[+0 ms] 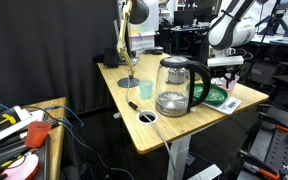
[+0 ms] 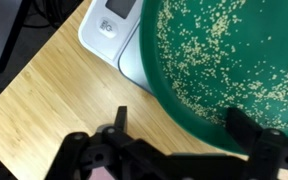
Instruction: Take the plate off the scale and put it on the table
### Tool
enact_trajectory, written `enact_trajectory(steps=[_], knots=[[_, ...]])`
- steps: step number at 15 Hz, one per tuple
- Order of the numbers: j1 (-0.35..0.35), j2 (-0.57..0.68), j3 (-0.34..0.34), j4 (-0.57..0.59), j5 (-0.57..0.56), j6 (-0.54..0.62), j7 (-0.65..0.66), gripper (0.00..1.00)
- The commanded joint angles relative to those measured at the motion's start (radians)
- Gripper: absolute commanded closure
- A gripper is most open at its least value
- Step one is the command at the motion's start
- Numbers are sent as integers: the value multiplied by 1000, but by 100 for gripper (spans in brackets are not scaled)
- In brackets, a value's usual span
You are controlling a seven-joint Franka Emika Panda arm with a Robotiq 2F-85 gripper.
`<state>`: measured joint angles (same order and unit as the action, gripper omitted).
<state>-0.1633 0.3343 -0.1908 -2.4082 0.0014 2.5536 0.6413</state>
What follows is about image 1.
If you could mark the black curtain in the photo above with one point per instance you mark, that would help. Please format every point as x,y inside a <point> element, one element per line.
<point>44,50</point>

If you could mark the yellow black screwdriver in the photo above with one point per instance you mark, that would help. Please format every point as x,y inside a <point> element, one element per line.
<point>2,166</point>

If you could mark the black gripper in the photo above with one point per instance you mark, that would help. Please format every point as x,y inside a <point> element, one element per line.
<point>223,70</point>

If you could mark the wooden desk lamp grey shade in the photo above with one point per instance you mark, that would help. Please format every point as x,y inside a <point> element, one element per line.
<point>122,40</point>

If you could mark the orange plastic cup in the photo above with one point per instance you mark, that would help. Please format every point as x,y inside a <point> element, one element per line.
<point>36,134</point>

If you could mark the teal plastic cup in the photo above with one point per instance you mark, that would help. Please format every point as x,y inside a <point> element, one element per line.
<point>146,89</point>

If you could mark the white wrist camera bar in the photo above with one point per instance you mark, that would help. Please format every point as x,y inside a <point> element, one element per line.
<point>224,61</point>

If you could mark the small black background monitor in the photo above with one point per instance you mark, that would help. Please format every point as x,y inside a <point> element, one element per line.
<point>183,17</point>

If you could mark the white kitchen scale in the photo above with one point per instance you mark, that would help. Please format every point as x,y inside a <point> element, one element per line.
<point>229,106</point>

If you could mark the pink round dish red rim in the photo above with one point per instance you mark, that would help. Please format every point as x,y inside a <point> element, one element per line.
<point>19,168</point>

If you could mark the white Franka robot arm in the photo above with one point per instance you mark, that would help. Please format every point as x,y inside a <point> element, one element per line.
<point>232,30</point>

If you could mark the black speaker box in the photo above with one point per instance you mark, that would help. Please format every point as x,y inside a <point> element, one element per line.
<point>110,57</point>

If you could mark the white storage box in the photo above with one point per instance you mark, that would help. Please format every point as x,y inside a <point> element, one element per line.
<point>143,41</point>

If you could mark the crumpled silver foil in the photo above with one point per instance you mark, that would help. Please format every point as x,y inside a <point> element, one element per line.
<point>216,81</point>

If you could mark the green plate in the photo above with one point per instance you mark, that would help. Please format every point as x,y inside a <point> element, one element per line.
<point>217,95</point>

